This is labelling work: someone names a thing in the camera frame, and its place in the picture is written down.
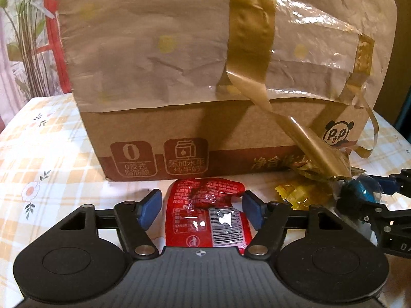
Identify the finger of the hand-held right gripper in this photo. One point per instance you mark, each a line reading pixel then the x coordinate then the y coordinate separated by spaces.
pixel 393 184
pixel 359 208

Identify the red snack packet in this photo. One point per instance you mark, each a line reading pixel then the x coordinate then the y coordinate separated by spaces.
pixel 205 211

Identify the brown cardboard box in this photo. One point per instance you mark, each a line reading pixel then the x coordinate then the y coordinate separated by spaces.
pixel 224 80

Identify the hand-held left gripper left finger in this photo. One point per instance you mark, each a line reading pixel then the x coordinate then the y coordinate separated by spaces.
pixel 149 208

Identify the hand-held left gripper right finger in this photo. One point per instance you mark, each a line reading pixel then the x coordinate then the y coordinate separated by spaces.
pixel 252 210

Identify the brown packing tape strip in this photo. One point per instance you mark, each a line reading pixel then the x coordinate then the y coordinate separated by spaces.
pixel 361 70
pixel 250 54

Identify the blue candy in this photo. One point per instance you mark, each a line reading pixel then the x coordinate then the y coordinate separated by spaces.
pixel 362 187

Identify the floral red-edged curtain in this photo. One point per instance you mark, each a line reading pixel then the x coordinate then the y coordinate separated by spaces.
pixel 29 41

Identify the yellow candy packet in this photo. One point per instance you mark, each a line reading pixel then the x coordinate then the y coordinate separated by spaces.
pixel 297 194

